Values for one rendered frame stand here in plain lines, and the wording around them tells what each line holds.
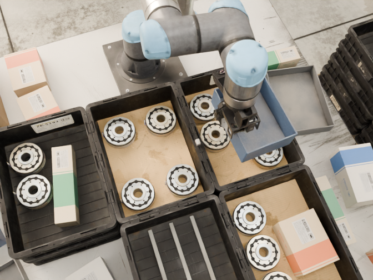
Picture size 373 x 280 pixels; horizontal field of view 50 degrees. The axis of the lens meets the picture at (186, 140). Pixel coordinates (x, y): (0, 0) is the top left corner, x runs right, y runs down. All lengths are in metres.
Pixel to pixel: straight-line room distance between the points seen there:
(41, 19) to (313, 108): 1.80
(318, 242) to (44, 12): 2.17
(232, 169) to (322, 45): 1.59
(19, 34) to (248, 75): 2.14
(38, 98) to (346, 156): 1.11
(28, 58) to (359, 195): 1.28
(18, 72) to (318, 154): 1.15
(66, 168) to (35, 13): 1.67
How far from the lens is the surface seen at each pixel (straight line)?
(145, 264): 1.25
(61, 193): 1.26
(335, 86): 2.29
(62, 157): 1.30
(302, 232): 1.26
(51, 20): 2.75
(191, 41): 0.78
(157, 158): 1.32
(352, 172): 1.50
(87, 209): 1.30
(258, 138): 1.12
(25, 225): 1.33
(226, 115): 0.92
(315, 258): 1.26
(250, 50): 0.75
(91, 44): 1.72
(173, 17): 0.80
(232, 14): 0.81
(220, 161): 1.33
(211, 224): 1.28
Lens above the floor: 2.08
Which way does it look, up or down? 67 degrees down
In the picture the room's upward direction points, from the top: 8 degrees clockwise
